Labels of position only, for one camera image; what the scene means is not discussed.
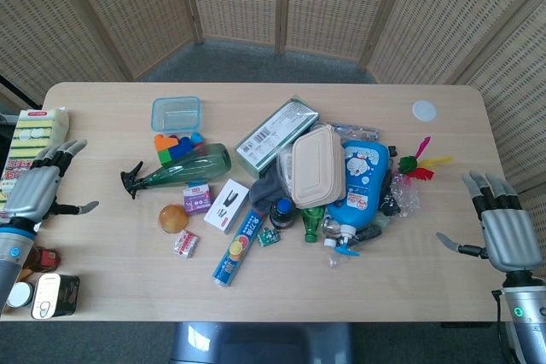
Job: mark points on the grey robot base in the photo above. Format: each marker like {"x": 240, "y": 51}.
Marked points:
{"x": 260, "y": 344}

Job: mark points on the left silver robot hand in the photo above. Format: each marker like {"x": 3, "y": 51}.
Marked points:
{"x": 36, "y": 185}

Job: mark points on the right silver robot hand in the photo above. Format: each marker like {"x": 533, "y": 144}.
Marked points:
{"x": 509, "y": 236}

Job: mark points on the black plastic item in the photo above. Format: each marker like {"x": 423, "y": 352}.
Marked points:
{"x": 389, "y": 204}

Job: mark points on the small clear plastic cup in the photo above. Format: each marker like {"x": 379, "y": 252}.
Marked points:
{"x": 337, "y": 260}

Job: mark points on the clear glass bulb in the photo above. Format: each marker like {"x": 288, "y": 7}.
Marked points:
{"x": 330, "y": 227}

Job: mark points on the blue plastic nozzle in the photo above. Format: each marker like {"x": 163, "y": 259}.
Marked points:
{"x": 347, "y": 249}

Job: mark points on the white stapler box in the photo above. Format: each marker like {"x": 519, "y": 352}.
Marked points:
{"x": 226, "y": 206}

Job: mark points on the clear plastic packaging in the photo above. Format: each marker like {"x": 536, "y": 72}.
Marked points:
{"x": 358, "y": 130}

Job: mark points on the grey cloth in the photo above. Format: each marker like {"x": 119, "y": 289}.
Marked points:
{"x": 264, "y": 193}

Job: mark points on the green box with barcode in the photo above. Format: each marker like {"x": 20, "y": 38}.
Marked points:
{"x": 273, "y": 138}

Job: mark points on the yellow sponge pack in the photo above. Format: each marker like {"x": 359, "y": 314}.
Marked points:
{"x": 30, "y": 138}

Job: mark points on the white round table cap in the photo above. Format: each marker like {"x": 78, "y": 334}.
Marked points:
{"x": 425, "y": 110}

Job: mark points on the blue cartoon bottle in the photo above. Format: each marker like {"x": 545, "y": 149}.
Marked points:
{"x": 362, "y": 185}

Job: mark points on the colourful feather shuttlecock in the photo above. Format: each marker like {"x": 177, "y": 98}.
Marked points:
{"x": 420, "y": 165}

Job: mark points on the red label jar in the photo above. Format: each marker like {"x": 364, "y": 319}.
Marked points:
{"x": 44, "y": 258}

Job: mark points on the small green packet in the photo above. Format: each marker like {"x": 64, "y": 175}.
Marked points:
{"x": 268, "y": 237}

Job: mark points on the beige lunch box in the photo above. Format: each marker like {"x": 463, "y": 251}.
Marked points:
{"x": 317, "y": 165}

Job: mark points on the colourful toy block stack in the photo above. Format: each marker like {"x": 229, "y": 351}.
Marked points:
{"x": 175, "y": 151}

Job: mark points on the red white candy pack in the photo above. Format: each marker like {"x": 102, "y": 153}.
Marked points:
{"x": 187, "y": 244}

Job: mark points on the small green bottle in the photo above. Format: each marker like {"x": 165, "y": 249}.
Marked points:
{"x": 312, "y": 223}

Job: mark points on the dark tin can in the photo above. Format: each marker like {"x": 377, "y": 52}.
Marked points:
{"x": 53, "y": 296}

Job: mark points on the dark green cylinder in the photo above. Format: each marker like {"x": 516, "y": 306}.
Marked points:
{"x": 367, "y": 233}

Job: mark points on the green spray bottle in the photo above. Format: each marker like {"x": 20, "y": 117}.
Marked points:
{"x": 192, "y": 168}

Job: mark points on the small purple box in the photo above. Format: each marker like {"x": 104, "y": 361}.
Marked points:
{"x": 198, "y": 200}

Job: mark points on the blue cling film box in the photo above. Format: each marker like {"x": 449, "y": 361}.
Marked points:
{"x": 239, "y": 249}

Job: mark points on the dark ink bottle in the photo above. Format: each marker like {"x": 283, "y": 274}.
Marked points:
{"x": 281, "y": 215}

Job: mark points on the clear container blue rim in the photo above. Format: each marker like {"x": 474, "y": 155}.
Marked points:
{"x": 175, "y": 114}

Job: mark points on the jar with white lid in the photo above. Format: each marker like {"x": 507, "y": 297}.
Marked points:
{"x": 20, "y": 295}

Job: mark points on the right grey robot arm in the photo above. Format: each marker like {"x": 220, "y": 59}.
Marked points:
{"x": 524, "y": 317}

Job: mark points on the clear crinkled plastic bag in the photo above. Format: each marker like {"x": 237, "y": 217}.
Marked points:
{"x": 405, "y": 198}

